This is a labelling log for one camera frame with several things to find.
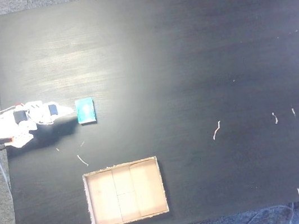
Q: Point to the green block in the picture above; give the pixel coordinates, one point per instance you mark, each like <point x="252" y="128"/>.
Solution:
<point x="85" y="110"/>

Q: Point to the open cardboard box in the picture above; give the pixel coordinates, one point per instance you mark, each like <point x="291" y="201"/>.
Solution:
<point x="126" y="193"/>

